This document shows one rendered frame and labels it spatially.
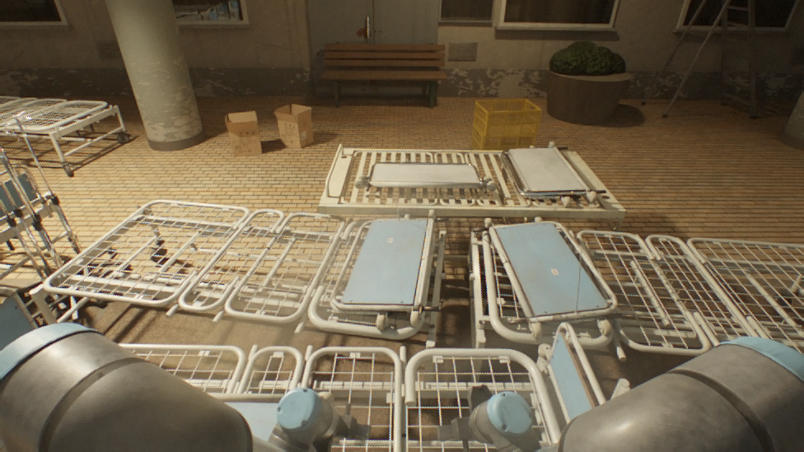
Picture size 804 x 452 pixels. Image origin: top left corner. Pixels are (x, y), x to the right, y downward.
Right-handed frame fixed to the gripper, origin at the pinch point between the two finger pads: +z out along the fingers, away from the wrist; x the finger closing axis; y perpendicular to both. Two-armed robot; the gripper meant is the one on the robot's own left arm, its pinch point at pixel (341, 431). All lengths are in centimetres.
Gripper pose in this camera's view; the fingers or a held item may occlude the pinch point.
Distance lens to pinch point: 131.6
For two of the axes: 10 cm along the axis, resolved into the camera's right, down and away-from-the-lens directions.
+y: 1.2, -8.0, 5.8
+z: 1.7, 6.0, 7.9
